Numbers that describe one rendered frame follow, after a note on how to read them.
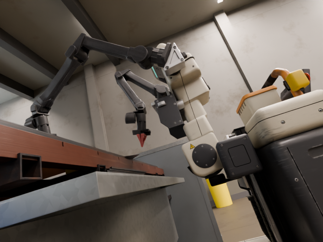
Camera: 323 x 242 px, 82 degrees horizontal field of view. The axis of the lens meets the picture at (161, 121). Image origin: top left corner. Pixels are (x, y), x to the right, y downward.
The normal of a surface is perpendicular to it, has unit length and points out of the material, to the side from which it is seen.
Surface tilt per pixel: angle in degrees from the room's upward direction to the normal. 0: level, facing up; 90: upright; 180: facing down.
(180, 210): 90
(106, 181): 90
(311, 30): 90
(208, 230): 90
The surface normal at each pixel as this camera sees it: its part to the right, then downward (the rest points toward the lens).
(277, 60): -0.22, -0.29
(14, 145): 0.95, -0.31
